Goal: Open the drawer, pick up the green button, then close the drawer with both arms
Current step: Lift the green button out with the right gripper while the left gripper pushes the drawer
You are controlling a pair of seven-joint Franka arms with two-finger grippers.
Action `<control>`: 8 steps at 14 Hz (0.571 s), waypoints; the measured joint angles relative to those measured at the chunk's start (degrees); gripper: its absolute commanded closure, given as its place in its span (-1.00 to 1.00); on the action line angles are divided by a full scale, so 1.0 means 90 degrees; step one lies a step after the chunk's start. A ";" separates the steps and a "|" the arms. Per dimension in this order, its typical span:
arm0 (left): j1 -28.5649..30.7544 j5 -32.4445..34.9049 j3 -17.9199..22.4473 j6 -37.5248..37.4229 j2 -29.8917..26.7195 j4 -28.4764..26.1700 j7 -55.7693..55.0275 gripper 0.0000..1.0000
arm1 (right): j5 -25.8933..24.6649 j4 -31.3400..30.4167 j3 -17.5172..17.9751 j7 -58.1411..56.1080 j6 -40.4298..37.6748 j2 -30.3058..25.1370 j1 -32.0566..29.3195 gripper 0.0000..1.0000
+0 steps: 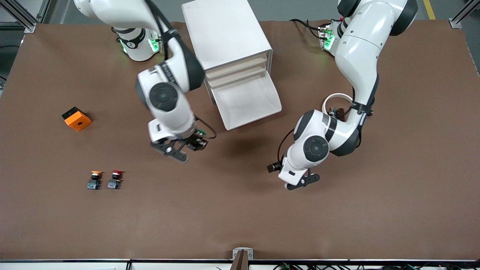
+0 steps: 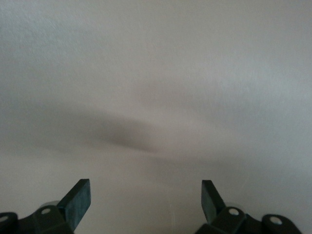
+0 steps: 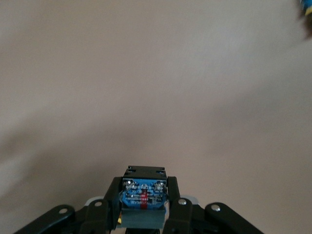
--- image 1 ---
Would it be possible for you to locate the brown table mat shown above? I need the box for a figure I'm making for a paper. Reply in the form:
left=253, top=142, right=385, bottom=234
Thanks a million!
left=0, top=19, right=480, bottom=261

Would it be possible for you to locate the black camera cable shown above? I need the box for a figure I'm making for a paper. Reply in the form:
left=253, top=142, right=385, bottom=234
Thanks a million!
left=277, top=129, right=297, bottom=165
left=194, top=117, right=217, bottom=140

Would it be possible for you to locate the yellow push button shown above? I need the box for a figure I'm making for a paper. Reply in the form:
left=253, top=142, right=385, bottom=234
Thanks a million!
left=87, top=171, right=104, bottom=190

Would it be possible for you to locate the white curved ring piece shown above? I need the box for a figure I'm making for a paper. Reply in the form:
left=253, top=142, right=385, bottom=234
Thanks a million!
left=322, top=93, right=355, bottom=115

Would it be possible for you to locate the white table edge rail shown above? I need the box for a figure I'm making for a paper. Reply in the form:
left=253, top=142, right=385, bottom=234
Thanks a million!
left=0, top=259, right=480, bottom=270

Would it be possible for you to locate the green push button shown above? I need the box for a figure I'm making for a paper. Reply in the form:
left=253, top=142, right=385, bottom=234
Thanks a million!
left=192, top=129, right=209, bottom=151

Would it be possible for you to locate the red push button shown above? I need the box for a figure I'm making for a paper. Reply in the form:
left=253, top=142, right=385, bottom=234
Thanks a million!
left=107, top=170, right=125, bottom=190

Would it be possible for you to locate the grey mount bracket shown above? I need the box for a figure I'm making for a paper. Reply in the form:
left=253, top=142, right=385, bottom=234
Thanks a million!
left=232, top=247, right=254, bottom=261

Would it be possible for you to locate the black cable bundle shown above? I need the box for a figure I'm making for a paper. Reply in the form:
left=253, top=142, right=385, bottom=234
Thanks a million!
left=274, top=262, right=480, bottom=270

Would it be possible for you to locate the orange box with hole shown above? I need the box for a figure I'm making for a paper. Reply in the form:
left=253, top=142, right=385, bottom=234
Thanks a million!
left=61, top=106, right=92, bottom=132

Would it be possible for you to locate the aluminium frame profile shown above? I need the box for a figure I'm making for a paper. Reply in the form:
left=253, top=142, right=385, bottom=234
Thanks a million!
left=449, top=0, right=480, bottom=29
left=0, top=0, right=51, bottom=33

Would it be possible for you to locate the black arm base cable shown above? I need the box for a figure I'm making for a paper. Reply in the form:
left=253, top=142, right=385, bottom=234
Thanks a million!
left=289, top=18, right=323, bottom=40

